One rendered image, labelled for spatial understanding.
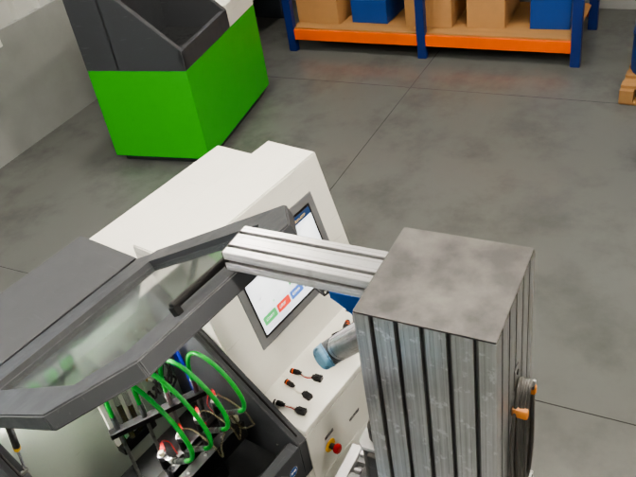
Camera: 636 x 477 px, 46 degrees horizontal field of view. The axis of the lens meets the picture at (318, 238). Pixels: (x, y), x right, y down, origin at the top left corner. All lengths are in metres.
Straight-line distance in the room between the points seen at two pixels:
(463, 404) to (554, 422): 2.41
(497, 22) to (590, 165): 2.02
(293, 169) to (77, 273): 0.80
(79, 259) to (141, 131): 3.57
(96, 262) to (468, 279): 1.48
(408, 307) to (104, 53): 4.80
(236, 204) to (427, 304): 1.32
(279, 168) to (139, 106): 3.40
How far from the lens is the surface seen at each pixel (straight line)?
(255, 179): 2.59
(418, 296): 1.28
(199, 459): 2.49
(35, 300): 2.45
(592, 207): 5.02
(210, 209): 2.49
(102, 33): 5.79
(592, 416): 3.77
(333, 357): 2.12
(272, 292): 2.55
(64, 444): 2.51
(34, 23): 7.08
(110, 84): 5.97
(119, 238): 2.64
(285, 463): 2.45
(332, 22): 7.49
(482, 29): 6.99
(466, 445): 1.41
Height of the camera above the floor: 2.88
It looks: 36 degrees down
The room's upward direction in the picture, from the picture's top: 10 degrees counter-clockwise
